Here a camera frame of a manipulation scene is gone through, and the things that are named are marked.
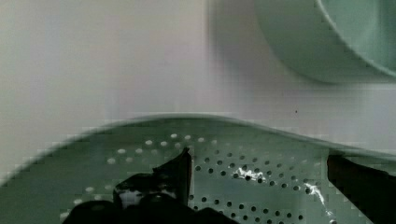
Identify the green strainer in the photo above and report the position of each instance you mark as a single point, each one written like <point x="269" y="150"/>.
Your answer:
<point x="250" y="173"/>

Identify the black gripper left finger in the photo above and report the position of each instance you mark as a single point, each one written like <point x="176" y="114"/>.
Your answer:
<point x="158" y="197"/>

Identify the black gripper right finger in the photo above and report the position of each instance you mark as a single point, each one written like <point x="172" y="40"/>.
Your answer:
<point x="372" y="191"/>

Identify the green mug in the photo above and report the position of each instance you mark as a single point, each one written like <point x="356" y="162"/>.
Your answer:
<point x="332" y="41"/>

